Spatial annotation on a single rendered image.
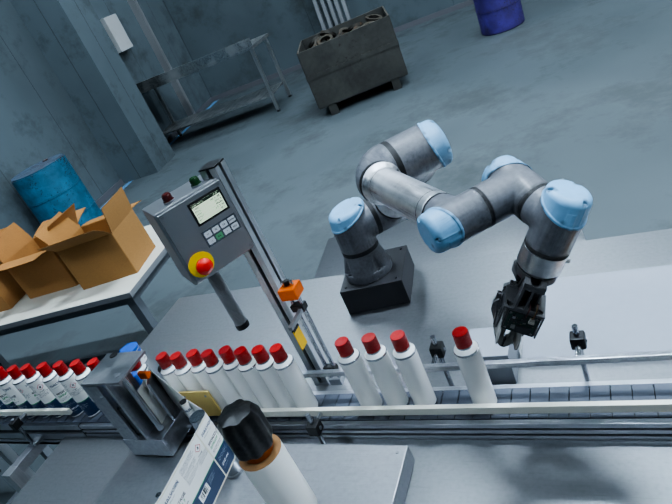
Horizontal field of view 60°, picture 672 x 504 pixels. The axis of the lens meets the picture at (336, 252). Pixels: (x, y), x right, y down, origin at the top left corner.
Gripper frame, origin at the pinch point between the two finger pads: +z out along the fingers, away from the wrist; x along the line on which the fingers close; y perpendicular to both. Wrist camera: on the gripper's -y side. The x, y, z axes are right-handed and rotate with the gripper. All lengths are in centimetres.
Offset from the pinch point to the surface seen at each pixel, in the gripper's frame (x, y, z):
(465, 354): -6.0, 2.6, 4.8
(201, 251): -66, -2, 4
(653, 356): 26.4, -2.8, -4.2
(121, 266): -167, -99, 121
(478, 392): -0.8, 2.9, 13.8
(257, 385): -49, 3, 36
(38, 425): -123, 6, 91
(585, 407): 17.9, 4.8, 6.3
